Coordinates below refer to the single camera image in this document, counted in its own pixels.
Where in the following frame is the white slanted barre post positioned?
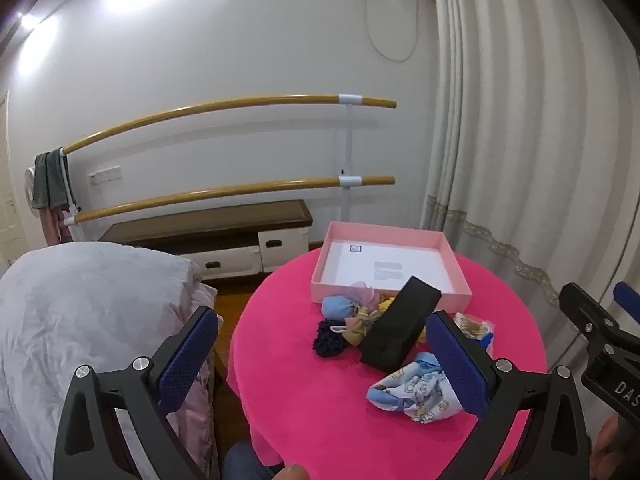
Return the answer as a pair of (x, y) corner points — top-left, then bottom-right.
(57, 147), (86, 243)

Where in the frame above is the navy crochet hair net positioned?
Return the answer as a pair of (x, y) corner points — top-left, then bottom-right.
(313, 319), (353, 359)

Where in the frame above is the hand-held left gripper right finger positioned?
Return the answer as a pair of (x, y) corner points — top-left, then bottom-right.
(425, 310), (593, 480)

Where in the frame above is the blue cartoon print cloth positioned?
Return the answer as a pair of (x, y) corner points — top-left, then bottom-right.
(367, 352), (468, 427)

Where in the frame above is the short wooden barre rail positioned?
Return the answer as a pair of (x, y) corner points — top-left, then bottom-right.
(75, 176), (396, 223)

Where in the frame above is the person's blue jeans leg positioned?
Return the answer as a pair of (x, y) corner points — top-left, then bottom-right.
(222, 441), (281, 480)

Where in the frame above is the long wooden barre rail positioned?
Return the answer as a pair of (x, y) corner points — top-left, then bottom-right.
(62, 94), (397, 156)

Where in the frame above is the white door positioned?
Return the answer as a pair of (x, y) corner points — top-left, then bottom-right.
(0, 92), (28, 266)

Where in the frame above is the person's right hand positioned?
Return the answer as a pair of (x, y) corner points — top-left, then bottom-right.
(595, 415), (640, 480)

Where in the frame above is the pink cardboard box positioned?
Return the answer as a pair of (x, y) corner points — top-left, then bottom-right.
(311, 221), (473, 313)

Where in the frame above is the low cabinet with white drawers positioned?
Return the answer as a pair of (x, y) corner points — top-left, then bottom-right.
(97, 199), (313, 281)

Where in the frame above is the pink printed bedsheet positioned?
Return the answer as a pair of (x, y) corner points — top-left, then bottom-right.
(165, 282), (221, 480)

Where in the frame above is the cream curtain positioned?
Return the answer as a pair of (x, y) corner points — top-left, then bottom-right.
(420, 0), (640, 376)

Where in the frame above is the white round disc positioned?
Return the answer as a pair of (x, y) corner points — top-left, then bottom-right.
(25, 166), (38, 216)

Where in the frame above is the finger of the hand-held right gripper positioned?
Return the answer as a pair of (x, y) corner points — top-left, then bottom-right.
(614, 281), (640, 323)
(559, 283), (623, 346)

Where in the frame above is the black rectangular case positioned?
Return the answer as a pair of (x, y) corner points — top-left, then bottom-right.
(359, 276), (442, 372)

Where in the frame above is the pink hanging garment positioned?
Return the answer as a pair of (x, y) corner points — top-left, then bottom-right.
(40, 205), (73, 247)

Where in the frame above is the round pink table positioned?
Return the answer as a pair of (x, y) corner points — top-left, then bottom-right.
(226, 247), (548, 480)

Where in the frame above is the pink organza scrunchie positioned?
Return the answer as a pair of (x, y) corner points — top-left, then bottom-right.
(348, 281), (386, 311)

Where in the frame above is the person's left hand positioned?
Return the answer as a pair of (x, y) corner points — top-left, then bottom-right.
(276, 462), (311, 480)

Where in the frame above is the grey hanging garment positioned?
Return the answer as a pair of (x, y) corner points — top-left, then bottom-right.
(32, 150), (71, 213)

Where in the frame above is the white duvet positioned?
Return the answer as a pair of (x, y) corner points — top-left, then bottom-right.
(0, 241), (203, 480)

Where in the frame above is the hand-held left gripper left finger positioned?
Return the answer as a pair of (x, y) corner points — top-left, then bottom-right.
(52, 305), (221, 480)

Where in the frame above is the clear packet of hairpins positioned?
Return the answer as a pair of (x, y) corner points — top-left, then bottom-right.
(452, 312), (496, 348)

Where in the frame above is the beige fabric scrunchie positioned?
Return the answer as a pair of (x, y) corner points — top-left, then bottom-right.
(330, 306), (383, 346)

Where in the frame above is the white straight barre post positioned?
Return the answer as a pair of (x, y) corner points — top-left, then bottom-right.
(339, 94), (362, 223)

